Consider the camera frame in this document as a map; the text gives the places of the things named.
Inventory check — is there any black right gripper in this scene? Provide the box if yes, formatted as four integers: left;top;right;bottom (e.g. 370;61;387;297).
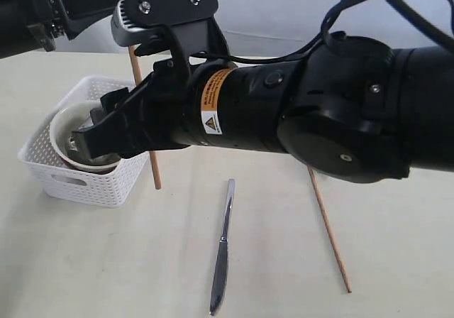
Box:
118;60;304;158

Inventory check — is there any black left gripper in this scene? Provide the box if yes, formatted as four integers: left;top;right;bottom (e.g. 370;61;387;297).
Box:
1;0;120;58

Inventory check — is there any brown wooden chopstick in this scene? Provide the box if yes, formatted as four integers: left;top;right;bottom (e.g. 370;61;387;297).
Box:
128;45;162;190
307;167;352;294

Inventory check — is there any white woven plastic basket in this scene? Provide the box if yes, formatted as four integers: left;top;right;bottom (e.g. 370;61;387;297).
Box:
18;75;149;208

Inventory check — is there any steel fork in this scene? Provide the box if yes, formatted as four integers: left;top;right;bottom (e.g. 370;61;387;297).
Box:
209;179;236;317

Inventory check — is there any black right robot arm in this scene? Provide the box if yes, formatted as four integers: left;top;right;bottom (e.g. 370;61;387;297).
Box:
73;37;453;183

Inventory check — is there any white ceramic bowl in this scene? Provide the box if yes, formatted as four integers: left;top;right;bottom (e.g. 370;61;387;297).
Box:
49;100;120;171

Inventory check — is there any shiny steel cup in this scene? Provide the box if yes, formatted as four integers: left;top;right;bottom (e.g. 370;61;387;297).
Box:
65;114;120;166

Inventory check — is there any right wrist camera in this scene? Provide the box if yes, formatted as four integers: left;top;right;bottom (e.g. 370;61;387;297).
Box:
111;0;229;57

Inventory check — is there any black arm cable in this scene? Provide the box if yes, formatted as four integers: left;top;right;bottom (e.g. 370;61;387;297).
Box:
134;0;454;65

